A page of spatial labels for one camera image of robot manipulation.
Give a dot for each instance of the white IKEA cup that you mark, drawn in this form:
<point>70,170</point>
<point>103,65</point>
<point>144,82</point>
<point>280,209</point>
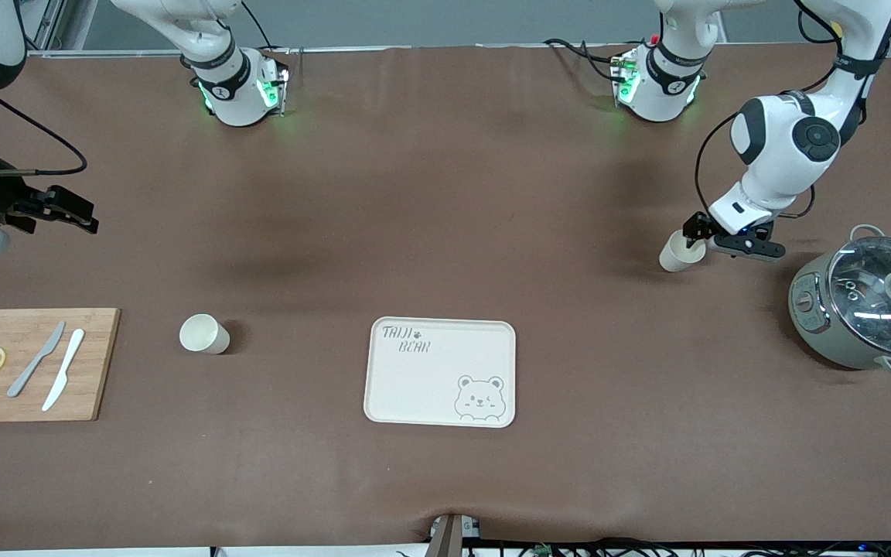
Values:
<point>202,334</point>
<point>674,259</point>

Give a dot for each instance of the white plastic knife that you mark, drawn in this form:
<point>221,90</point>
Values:
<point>66,363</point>

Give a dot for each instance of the glass lid with copper knob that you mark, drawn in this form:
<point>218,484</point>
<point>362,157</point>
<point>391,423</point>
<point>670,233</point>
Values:
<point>871,302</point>

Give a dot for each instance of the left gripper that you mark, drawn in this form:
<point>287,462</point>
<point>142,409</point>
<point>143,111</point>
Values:
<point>699,226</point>

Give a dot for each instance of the aluminium frame profile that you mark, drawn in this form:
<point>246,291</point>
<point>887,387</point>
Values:
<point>43,27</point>

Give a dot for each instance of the grey plastic knife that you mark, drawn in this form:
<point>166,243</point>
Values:
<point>35,360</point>

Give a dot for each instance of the wooden cutting board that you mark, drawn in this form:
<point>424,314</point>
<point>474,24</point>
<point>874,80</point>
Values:
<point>97,371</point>

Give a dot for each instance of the cream tray with bear print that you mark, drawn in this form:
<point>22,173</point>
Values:
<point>430,379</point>

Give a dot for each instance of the metal table edge bracket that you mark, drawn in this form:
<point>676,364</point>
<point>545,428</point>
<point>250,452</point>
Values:
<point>453,534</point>

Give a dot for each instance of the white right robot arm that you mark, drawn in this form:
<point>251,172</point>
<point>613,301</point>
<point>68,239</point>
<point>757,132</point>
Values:
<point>233,93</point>

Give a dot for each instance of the grey-green electric cooking pot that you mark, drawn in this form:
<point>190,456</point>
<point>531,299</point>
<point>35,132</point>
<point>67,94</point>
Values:
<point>824,333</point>

